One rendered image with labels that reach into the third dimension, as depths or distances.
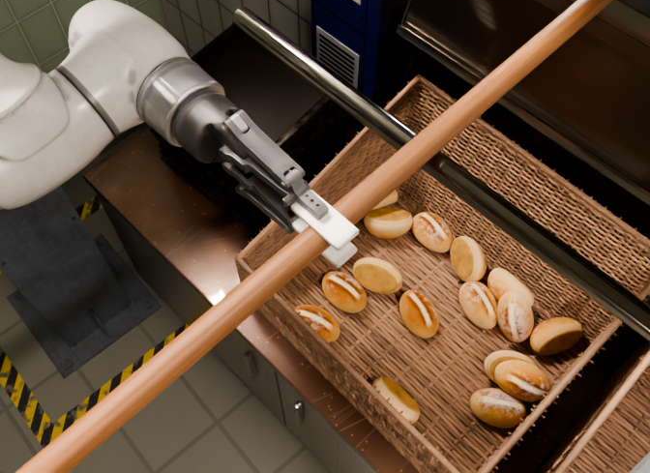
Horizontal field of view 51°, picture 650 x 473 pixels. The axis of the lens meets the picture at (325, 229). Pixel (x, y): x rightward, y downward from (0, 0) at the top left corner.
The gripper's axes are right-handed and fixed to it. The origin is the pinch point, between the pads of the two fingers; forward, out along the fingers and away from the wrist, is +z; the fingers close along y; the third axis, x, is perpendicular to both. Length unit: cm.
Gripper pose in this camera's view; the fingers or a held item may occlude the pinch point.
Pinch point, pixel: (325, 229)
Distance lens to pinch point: 70.6
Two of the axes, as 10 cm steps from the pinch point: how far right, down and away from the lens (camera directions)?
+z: 7.0, 6.2, -3.6
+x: -7.1, 6.0, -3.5
